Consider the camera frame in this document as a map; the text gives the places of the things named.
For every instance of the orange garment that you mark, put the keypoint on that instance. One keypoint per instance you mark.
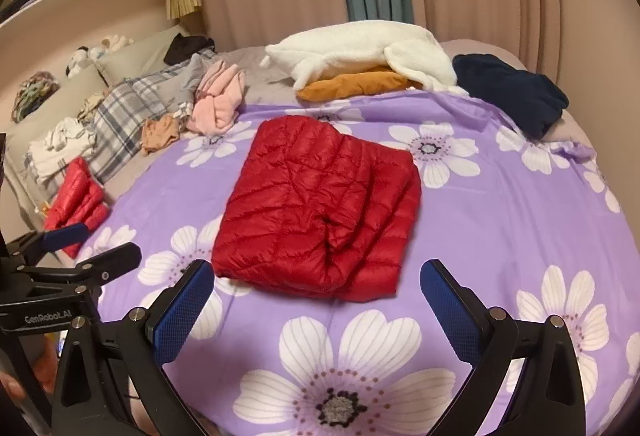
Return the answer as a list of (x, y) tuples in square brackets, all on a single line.
[(350, 85)]

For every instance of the small printed cloth pile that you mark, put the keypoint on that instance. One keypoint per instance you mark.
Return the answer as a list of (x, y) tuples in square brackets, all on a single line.
[(35, 95)]

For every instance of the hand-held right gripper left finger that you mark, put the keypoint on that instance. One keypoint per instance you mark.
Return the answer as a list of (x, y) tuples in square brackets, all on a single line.
[(182, 311)]

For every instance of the small beige cloth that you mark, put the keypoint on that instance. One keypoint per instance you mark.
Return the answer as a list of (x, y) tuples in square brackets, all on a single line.
[(160, 135)]

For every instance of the red orange cloth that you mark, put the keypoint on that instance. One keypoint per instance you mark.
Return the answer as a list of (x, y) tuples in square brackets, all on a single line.
[(45, 366)]

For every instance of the black garment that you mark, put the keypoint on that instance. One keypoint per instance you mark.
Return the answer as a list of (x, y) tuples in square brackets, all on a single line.
[(187, 46)]

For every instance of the person's left hand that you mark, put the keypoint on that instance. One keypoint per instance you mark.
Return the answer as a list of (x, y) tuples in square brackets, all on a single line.
[(11, 386)]

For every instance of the grey garment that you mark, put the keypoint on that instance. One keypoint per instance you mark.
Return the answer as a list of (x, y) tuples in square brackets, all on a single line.
[(192, 75)]

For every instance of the navy garment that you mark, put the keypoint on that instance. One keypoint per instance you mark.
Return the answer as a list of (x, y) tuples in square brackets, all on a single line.
[(510, 90)]

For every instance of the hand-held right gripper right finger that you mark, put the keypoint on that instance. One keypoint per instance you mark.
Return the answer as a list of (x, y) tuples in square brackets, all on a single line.
[(450, 311)]

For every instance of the red down jacket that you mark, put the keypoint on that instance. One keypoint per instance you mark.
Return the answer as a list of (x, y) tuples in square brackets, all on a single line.
[(310, 201), (75, 201)]

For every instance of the folded red down jacket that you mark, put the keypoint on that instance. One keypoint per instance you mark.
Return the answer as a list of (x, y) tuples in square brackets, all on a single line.
[(75, 201)]

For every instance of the grey plaid pillow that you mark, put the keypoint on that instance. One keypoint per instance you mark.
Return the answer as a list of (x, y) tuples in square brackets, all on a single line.
[(125, 115)]

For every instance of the pink garment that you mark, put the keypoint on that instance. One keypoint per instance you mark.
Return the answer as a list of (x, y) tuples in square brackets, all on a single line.
[(215, 105)]

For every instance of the purple floral blanket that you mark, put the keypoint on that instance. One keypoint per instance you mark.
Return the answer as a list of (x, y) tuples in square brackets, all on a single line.
[(475, 216)]

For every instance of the white fleece garment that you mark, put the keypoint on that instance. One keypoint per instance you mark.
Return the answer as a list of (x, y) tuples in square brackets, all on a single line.
[(350, 45)]

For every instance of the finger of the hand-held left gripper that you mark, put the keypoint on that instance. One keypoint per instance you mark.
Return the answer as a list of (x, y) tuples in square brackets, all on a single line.
[(65, 236), (110, 263)]

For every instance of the white plush dog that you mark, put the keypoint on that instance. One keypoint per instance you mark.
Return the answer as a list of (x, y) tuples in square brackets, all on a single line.
[(81, 59)]

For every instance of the white striped clothes pile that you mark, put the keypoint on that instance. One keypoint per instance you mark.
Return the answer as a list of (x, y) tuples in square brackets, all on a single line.
[(62, 148)]

